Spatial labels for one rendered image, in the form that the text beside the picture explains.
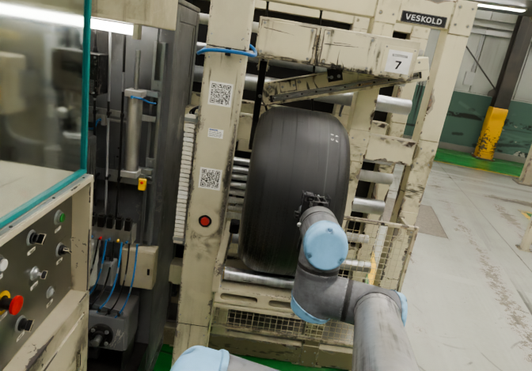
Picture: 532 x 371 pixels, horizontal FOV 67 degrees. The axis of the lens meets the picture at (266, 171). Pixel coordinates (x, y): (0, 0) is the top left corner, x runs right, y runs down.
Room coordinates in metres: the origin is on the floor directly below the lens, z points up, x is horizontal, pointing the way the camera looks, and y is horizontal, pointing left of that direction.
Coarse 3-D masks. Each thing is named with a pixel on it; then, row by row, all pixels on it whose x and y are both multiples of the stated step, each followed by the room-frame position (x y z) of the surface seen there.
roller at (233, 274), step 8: (232, 272) 1.25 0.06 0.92; (240, 272) 1.25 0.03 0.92; (248, 272) 1.26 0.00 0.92; (256, 272) 1.26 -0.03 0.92; (232, 280) 1.25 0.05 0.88; (240, 280) 1.24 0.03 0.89; (248, 280) 1.24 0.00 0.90; (256, 280) 1.24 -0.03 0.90; (264, 280) 1.24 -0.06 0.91; (272, 280) 1.25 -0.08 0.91; (280, 280) 1.25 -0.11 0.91; (288, 280) 1.25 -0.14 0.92; (288, 288) 1.25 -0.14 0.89
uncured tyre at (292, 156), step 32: (256, 128) 1.33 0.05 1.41; (288, 128) 1.25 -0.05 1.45; (320, 128) 1.27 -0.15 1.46; (256, 160) 1.19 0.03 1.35; (288, 160) 1.17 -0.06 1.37; (320, 160) 1.18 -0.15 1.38; (256, 192) 1.13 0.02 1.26; (288, 192) 1.12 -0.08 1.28; (320, 192) 1.13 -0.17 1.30; (256, 224) 1.11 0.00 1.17; (288, 224) 1.11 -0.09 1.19; (256, 256) 1.14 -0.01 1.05; (288, 256) 1.13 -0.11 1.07
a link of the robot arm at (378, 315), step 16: (352, 288) 0.74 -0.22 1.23; (368, 288) 0.75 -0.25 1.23; (384, 288) 0.76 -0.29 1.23; (352, 304) 0.72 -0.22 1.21; (368, 304) 0.64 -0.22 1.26; (384, 304) 0.64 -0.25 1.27; (400, 304) 0.72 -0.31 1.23; (352, 320) 0.72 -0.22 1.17; (368, 320) 0.55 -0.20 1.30; (384, 320) 0.54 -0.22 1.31; (400, 320) 0.59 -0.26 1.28; (368, 336) 0.48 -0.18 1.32; (384, 336) 0.47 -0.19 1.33; (400, 336) 0.48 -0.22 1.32; (352, 352) 0.49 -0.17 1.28; (368, 352) 0.42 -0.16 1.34; (384, 352) 0.41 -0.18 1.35; (400, 352) 0.42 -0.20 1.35; (352, 368) 0.42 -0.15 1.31; (368, 368) 0.38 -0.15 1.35; (384, 368) 0.37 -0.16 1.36; (400, 368) 0.37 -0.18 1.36; (416, 368) 0.41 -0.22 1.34
